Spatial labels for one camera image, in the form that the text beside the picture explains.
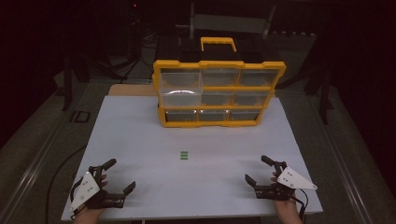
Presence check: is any clear plastic drawer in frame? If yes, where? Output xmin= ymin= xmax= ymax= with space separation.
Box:
xmin=159 ymin=68 xmax=204 ymax=108

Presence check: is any set of small clear bins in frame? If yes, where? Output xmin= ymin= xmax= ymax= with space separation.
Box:
xmin=164 ymin=68 xmax=280 ymax=123

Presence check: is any yellow drawer organizer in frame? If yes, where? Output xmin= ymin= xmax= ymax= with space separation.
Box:
xmin=152 ymin=59 xmax=288 ymax=129

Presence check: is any black floor cable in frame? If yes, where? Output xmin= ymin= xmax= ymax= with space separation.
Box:
xmin=45 ymin=144 xmax=89 ymax=224

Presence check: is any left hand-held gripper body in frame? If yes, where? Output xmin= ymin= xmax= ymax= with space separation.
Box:
xmin=68 ymin=166 xmax=125 ymax=215

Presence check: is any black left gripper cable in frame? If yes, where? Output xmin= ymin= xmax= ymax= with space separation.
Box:
xmin=69 ymin=181 xmax=82 ymax=221

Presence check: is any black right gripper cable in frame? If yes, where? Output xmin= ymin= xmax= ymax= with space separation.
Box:
xmin=292 ymin=188 xmax=310 ymax=220

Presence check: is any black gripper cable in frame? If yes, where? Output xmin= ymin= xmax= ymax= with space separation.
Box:
xmin=69 ymin=181 xmax=82 ymax=221
xmin=292 ymin=188 xmax=310 ymax=220

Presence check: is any aluminium floor rail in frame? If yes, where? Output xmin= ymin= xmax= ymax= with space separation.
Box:
xmin=0 ymin=102 xmax=78 ymax=224
xmin=306 ymin=92 xmax=379 ymax=224

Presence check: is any person's left hand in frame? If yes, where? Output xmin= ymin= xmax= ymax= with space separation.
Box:
xmin=74 ymin=174 xmax=109 ymax=220

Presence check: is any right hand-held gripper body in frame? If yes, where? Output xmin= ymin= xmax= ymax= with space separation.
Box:
xmin=254 ymin=160 xmax=318 ymax=202

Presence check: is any black metal stand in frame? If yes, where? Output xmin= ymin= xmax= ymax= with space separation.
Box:
xmin=62 ymin=55 xmax=76 ymax=112
xmin=318 ymin=69 xmax=334 ymax=125

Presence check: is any person's right hand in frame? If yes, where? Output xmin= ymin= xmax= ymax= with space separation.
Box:
xmin=270 ymin=172 xmax=301 ymax=217

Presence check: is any black tripod stand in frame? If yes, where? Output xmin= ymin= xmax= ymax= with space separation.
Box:
xmin=90 ymin=12 xmax=148 ymax=83

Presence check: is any grey metal frame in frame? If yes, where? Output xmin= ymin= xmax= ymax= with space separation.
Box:
xmin=176 ymin=1 xmax=278 ymax=40

